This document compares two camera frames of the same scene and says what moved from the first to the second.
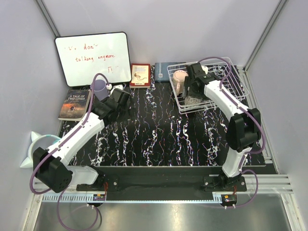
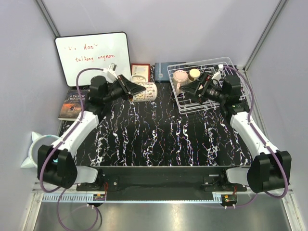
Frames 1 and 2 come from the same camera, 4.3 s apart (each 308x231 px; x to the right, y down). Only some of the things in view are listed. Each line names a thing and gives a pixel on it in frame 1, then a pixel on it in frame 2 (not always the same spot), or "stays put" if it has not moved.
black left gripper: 105,102 -> 130,88
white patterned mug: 190,100 -> 149,94
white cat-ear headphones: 44,141 stays put
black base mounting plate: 157,184 stays put
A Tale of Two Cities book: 75,105 stays put
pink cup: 178,78 stays put
